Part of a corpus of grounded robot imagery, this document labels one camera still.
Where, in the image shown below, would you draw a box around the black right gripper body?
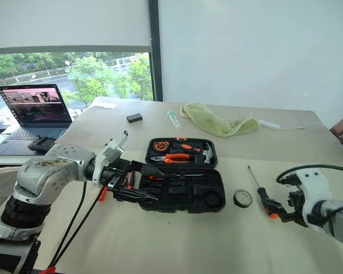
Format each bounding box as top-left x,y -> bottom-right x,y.
290,191 -> 311,228

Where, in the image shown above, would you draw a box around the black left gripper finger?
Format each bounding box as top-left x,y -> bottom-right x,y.
130,161 -> 164,179
113,187 -> 159,204

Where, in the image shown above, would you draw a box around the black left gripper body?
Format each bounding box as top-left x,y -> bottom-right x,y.
101,159 -> 141,198

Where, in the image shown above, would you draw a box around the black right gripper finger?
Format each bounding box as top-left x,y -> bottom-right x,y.
277,206 -> 300,224
287,191 -> 298,212

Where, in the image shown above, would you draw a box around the long thin-shaft screwdriver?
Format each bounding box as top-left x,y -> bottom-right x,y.
247,164 -> 284,219

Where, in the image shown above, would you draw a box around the black plastic tool case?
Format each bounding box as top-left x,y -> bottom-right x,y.
136,137 -> 227,215

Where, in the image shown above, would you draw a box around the black electrical tape roll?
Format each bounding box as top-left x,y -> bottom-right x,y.
233,189 -> 253,208

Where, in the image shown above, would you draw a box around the orange tape measure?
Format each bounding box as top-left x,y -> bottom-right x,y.
153,140 -> 170,152

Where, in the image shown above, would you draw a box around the clear tube green cap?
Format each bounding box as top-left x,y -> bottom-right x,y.
166,111 -> 182,130

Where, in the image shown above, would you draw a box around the small black box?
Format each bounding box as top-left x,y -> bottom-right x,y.
126,112 -> 144,124

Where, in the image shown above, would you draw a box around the green towel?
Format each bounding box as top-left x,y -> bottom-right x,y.
180,103 -> 261,138

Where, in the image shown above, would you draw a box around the white pen-like object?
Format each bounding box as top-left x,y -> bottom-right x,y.
258,119 -> 305,131

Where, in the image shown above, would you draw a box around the black handheld controller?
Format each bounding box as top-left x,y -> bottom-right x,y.
27,136 -> 57,152

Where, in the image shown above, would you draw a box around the open laptop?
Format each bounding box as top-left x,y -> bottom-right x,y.
0,83 -> 73,156

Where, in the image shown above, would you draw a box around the beige cloth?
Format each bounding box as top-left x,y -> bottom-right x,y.
0,164 -> 25,209

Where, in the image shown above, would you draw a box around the white roller blind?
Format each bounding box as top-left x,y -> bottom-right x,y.
0,0 -> 153,56

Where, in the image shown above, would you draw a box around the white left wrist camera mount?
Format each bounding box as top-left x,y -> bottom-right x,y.
91,130 -> 129,188

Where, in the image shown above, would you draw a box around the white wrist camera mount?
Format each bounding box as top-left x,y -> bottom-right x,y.
91,130 -> 129,188
288,168 -> 333,227

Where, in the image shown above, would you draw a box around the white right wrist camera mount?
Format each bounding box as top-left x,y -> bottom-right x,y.
288,168 -> 333,227

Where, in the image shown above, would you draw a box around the orange-handled pliers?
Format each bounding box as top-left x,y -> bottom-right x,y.
149,152 -> 191,166

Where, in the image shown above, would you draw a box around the orange black handle screwdriver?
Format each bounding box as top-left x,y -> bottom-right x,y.
147,172 -> 204,180

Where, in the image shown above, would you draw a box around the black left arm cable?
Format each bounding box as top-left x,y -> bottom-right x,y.
47,181 -> 109,274

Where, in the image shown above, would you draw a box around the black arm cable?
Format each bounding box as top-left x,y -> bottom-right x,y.
47,181 -> 109,274
276,164 -> 343,184

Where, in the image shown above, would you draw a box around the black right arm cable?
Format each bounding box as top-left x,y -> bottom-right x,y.
276,164 -> 343,184

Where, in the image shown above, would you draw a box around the claw hammer orange black handle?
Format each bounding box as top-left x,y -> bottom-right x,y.
171,140 -> 216,166

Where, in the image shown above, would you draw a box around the black window frame post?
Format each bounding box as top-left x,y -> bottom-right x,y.
146,0 -> 164,102

